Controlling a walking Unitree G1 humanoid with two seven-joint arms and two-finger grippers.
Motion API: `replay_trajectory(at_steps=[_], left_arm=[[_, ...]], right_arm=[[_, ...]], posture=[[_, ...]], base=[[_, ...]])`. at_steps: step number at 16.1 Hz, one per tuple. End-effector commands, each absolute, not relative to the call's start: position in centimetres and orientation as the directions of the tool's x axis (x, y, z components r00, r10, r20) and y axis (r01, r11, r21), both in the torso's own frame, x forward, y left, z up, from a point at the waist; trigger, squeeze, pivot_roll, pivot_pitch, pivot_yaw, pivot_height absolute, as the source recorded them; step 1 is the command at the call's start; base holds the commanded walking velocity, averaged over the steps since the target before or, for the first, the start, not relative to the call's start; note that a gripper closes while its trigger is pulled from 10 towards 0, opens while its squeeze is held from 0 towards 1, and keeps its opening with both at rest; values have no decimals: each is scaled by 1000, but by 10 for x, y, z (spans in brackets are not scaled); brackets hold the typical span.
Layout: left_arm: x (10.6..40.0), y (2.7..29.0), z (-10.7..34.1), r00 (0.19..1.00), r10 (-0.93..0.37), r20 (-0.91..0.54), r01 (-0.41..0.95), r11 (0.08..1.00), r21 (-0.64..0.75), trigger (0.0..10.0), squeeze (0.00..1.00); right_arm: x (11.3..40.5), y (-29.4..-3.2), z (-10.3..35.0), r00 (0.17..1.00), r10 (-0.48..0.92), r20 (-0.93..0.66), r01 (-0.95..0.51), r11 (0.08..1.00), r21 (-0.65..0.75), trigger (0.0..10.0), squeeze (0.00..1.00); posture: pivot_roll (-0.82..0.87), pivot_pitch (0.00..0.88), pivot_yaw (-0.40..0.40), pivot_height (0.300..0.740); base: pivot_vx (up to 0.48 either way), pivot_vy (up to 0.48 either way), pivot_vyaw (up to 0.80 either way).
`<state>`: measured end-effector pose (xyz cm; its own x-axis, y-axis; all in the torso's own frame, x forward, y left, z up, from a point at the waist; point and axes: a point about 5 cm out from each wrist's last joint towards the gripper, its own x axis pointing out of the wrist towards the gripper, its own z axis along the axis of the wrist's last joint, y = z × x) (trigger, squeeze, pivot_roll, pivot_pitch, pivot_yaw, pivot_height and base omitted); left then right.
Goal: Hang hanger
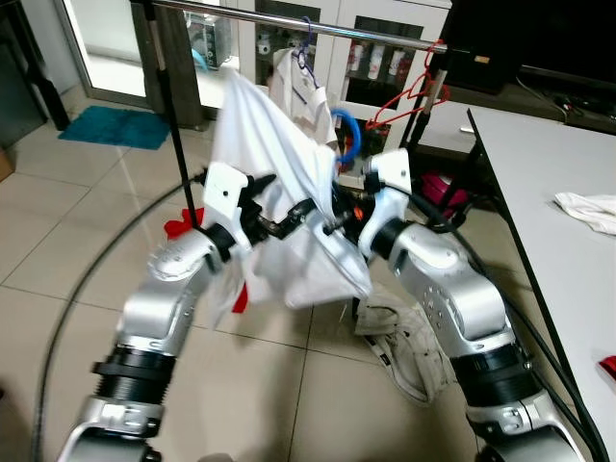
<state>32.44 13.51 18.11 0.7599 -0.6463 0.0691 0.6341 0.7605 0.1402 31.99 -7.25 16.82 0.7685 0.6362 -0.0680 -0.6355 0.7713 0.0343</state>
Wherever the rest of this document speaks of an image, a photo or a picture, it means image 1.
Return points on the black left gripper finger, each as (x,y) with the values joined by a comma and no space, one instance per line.
(296,218)
(262,185)

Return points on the white polo shirt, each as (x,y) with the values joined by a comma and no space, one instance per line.
(279,144)

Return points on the blue plastic hanger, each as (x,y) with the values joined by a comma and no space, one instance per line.
(356,135)

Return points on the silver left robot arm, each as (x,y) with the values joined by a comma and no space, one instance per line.
(164,308)

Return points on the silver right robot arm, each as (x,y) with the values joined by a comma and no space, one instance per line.
(452,308)

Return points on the purple plastic hanger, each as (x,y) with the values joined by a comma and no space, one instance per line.
(306,60)

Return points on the red hanger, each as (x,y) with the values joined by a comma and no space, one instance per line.
(431,75)

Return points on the white short sleeve shirt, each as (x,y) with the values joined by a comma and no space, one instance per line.
(303,106)

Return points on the white glass door cabinet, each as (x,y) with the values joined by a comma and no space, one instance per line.
(339,67)

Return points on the grey curtain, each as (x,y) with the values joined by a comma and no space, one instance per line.
(183,67)

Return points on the grey appliance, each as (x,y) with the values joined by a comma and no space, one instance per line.
(217,38)

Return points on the teal floor mat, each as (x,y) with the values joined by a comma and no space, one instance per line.
(111,125)

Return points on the chrome and black clothes rack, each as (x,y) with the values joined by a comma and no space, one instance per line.
(385,35)

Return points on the black desk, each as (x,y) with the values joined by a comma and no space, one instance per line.
(55,96)

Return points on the black tv sideboard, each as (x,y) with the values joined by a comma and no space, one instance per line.
(539,38)

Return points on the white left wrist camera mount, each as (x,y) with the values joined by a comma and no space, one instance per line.
(226,192)

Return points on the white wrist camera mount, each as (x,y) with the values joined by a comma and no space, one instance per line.
(390,173)
(226,192)

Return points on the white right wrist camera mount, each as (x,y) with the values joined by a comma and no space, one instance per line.
(390,173)

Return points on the white table with black frame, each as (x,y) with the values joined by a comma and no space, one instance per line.
(539,289)

